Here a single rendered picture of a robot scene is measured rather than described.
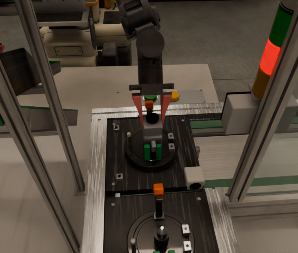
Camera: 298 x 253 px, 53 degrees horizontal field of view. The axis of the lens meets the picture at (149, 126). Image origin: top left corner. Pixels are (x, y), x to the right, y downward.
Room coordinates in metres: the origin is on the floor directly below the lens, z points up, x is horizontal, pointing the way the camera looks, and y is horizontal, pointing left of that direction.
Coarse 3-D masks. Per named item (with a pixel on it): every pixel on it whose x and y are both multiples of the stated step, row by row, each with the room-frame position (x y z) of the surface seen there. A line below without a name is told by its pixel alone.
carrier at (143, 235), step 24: (192, 192) 0.37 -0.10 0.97; (120, 216) 0.31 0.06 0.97; (144, 216) 0.30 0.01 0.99; (168, 216) 0.30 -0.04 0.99; (192, 216) 0.31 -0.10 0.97; (120, 240) 0.26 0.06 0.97; (144, 240) 0.25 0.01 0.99; (168, 240) 0.25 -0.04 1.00; (192, 240) 0.25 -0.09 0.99; (216, 240) 0.26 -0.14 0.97
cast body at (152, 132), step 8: (152, 112) 0.51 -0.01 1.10; (144, 120) 0.50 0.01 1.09; (152, 120) 0.49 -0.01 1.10; (160, 120) 0.50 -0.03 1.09; (144, 128) 0.47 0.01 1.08; (152, 128) 0.48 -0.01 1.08; (160, 128) 0.48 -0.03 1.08; (144, 136) 0.48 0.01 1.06; (152, 136) 0.48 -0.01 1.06; (160, 136) 0.48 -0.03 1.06; (144, 144) 0.47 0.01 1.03; (152, 144) 0.46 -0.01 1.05
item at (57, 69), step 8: (0, 56) 0.38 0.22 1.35; (8, 56) 0.39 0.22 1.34; (16, 56) 0.41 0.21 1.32; (24, 56) 0.44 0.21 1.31; (8, 64) 0.39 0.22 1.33; (16, 64) 0.41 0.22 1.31; (24, 64) 0.43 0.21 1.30; (32, 64) 0.45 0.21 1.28; (56, 64) 0.54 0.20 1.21; (8, 72) 0.38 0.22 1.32; (16, 72) 0.40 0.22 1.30; (24, 72) 0.42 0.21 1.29; (32, 72) 0.44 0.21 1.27; (56, 72) 0.53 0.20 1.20; (16, 80) 0.39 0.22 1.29; (24, 80) 0.41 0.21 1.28; (32, 80) 0.43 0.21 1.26; (40, 80) 0.46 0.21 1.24; (16, 88) 0.38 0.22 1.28; (24, 88) 0.40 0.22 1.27
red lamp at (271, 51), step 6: (270, 42) 0.39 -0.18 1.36; (270, 48) 0.39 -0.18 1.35; (276, 48) 0.38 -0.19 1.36; (264, 54) 0.40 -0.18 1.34; (270, 54) 0.39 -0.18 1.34; (276, 54) 0.38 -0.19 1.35; (264, 60) 0.39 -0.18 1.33; (270, 60) 0.38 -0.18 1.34; (264, 66) 0.39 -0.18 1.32; (270, 66) 0.38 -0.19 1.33; (270, 72) 0.38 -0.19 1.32
